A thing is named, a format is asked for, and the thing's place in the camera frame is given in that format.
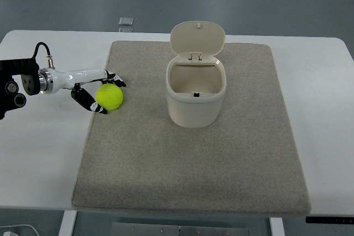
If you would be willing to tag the metal floor socket plate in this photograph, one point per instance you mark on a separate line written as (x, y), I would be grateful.
(126, 21)

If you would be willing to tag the beige lidded plastic bin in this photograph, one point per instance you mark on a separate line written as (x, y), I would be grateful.
(195, 79)

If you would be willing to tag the white table leg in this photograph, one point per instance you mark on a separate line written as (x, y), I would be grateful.
(277, 227)
(67, 223)

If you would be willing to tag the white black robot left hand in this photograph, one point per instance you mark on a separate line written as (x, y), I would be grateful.
(52, 80)

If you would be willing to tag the grey metal base plate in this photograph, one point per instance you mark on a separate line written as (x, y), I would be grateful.
(126, 229)

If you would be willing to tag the small metal floor plate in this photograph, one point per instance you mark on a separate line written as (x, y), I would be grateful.
(126, 30)

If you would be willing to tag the black desk control panel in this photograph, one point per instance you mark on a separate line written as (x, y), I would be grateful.
(329, 220)

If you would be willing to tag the white right table leg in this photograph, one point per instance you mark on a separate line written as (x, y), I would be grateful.
(277, 227)

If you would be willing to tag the white left table leg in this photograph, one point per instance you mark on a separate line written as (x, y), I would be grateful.
(67, 223)

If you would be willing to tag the yellow-green tennis ball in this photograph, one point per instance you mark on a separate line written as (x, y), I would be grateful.
(109, 96)

